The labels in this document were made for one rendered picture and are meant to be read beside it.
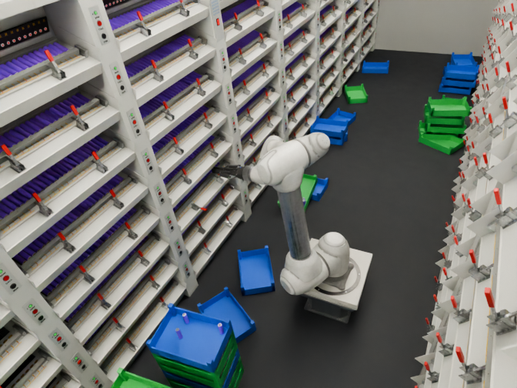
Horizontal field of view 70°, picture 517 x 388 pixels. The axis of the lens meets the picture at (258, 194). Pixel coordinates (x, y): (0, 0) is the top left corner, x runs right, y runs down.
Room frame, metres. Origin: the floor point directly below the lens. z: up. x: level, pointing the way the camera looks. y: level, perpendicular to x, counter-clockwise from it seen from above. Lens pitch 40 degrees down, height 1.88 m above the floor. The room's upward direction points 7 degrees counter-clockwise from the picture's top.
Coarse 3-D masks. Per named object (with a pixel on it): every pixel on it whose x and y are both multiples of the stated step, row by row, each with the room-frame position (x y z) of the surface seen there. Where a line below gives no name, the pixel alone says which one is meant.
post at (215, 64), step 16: (208, 16) 1.96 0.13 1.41; (208, 32) 1.97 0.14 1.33; (224, 48) 2.02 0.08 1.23; (208, 64) 1.99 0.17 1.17; (224, 80) 1.98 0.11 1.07; (224, 96) 1.96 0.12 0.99; (224, 128) 1.98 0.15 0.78; (240, 144) 2.03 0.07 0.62; (240, 160) 2.00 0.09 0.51; (240, 192) 1.96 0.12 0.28
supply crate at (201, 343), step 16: (176, 320) 0.96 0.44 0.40; (192, 320) 0.95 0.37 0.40; (208, 320) 0.92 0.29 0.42; (224, 320) 0.89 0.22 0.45; (160, 336) 0.89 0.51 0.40; (176, 336) 0.88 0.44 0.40; (192, 336) 0.87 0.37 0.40; (208, 336) 0.86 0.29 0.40; (224, 336) 0.82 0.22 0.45; (160, 352) 0.80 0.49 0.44; (176, 352) 0.81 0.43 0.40; (192, 352) 0.80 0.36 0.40; (208, 352) 0.79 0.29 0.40; (208, 368) 0.71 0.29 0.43
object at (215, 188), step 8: (224, 160) 1.99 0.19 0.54; (208, 184) 1.80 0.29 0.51; (216, 184) 1.81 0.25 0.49; (224, 184) 1.84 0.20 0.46; (200, 192) 1.73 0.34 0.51; (208, 192) 1.74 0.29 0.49; (216, 192) 1.76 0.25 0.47; (200, 200) 1.67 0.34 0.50; (208, 200) 1.68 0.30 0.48; (184, 216) 1.55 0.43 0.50; (192, 216) 1.55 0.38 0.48; (184, 224) 1.50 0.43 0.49
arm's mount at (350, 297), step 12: (312, 240) 1.48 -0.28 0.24; (360, 252) 1.34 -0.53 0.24; (360, 264) 1.26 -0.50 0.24; (360, 276) 1.18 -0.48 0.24; (324, 288) 1.14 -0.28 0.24; (336, 288) 1.13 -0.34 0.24; (348, 288) 1.12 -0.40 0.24; (360, 288) 1.11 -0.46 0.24; (336, 300) 1.06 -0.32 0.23; (348, 300) 1.05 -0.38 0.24
